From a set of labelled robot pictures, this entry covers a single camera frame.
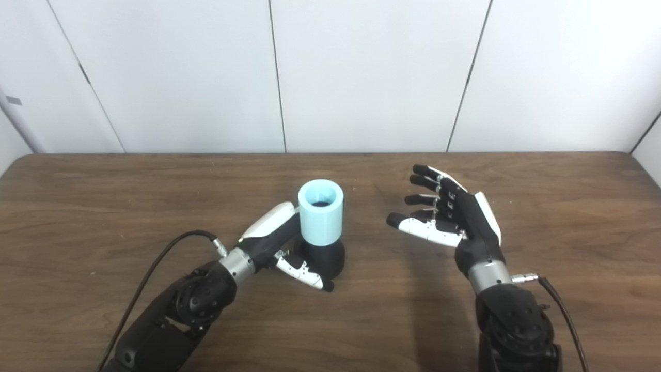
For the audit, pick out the small grey wall label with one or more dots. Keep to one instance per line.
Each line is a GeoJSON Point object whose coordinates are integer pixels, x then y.
{"type": "Point", "coordinates": [13, 100]}

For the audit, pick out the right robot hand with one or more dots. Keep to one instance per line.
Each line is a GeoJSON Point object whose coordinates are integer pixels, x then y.
{"type": "Point", "coordinates": [470, 227]}

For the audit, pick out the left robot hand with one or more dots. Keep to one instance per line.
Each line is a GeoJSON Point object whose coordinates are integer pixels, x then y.
{"type": "Point", "coordinates": [268, 232]}

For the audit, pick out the black nozzle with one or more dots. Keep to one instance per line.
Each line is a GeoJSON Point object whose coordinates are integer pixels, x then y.
{"type": "Point", "coordinates": [328, 261]}

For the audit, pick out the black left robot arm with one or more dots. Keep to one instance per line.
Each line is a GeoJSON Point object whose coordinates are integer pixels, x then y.
{"type": "Point", "coordinates": [175, 315]}

